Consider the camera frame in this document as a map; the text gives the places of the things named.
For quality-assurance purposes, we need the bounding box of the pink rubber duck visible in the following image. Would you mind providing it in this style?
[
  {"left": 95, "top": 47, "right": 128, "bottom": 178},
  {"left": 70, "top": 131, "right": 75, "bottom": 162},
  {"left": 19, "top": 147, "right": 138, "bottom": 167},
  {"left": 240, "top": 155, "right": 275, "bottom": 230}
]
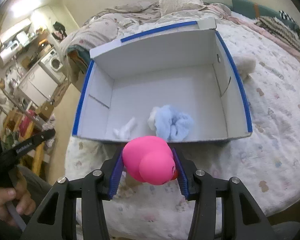
[{"left": 122, "top": 136, "right": 178, "bottom": 185}]

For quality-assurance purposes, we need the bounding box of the beige fluffy plush toy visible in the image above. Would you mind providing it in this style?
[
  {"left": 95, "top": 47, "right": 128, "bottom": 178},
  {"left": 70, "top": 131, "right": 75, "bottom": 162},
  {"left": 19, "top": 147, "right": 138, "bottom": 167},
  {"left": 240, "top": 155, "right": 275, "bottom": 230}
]
[{"left": 232, "top": 54, "right": 256, "bottom": 81}]

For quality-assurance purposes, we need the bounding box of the person's left hand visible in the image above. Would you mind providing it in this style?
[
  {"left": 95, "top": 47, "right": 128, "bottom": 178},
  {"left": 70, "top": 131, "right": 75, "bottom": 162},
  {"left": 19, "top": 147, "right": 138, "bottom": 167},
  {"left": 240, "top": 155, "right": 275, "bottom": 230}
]
[{"left": 0, "top": 177, "right": 37, "bottom": 227}]

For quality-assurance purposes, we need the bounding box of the white brown fluffy sock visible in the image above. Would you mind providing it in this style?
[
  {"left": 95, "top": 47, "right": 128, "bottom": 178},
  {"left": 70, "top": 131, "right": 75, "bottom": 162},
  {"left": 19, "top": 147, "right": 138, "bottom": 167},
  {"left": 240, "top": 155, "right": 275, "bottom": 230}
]
[{"left": 113, "top": 117, "right": 137, "bottom": 140}]

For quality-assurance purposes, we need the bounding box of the yellow wooden chair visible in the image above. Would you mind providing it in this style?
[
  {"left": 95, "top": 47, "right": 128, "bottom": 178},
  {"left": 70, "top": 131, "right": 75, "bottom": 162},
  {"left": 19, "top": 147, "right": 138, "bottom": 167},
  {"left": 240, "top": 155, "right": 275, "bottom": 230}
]
[{"left": 2, "top": 109, "right": 47, "bottom": 178}]

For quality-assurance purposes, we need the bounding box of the light blue fluffy sock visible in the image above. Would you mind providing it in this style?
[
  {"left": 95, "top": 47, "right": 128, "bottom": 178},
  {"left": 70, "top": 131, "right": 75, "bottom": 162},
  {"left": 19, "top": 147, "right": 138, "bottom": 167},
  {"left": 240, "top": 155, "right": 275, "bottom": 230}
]
[{"left": 147, "top": 105, "right": 193, "bottom": 141}]

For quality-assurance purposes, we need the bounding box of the brown cardboard box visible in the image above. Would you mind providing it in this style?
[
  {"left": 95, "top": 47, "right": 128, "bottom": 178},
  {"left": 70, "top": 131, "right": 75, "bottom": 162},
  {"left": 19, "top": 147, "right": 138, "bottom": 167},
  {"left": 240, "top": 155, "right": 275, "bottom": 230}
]
[{"left": 35, "top": 101, "right": 54, "bottom": 121}]

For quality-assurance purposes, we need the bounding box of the white kitchen cabinet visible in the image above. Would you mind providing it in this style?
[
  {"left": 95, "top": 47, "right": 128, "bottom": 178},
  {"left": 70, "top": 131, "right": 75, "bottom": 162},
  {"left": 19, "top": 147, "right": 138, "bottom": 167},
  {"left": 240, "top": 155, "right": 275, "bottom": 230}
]
[{"left": 18, "top": 64, "right": 58, "bottom": 106}]

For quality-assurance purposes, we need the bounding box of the patterned bed cover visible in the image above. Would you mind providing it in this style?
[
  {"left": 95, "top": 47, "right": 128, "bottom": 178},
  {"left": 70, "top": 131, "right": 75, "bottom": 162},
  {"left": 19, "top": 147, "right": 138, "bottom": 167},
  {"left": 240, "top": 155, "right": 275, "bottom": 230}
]
[{"left": 65, "top": 17, "right": 300, "bottom": 240}]

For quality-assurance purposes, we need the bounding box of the blue white cardboard box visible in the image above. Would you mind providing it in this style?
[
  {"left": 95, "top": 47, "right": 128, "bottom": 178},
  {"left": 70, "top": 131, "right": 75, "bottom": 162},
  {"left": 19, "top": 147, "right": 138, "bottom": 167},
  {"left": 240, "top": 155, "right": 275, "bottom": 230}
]
[{"left": 72, "top": 18, "right": 253, "bottom": 142}]

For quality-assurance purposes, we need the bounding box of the white washing machine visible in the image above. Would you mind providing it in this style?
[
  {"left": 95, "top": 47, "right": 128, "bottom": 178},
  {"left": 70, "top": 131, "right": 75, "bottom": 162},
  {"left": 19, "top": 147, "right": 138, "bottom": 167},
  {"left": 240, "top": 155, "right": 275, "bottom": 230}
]
[{"left": 39, "top": 48, "right": 66, "bottom": 85}]

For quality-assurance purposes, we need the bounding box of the crumpled beige blanket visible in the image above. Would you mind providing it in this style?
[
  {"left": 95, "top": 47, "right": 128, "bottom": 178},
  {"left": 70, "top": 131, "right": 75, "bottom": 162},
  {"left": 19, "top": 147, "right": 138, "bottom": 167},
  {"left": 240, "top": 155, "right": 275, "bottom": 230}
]
[{"left": 59, "top": 1, "right": 231, "bottom": 58}]

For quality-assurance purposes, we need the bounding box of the beige pillow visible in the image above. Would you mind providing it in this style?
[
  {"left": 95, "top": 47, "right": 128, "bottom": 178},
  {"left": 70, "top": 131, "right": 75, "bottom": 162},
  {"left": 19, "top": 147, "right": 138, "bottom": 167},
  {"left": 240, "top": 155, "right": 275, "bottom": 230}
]
[{"left": 159, "top": 0, "right": 205, "bottom": 16}]

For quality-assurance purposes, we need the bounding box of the striped knitted blanket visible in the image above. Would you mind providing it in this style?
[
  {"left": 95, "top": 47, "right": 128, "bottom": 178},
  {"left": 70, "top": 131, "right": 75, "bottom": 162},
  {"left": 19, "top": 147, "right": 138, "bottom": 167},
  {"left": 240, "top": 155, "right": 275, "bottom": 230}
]
[{"left": 255, "top": 10, "right": 300, "bottom": 53}]

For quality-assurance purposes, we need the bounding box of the green headboard cushion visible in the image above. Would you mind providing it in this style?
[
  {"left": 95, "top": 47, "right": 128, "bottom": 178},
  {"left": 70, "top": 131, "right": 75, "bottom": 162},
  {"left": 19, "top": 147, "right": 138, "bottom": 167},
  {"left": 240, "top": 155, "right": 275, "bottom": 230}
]
[{"left": 231, "top": 0, "right": 300, "bottom": 31}]

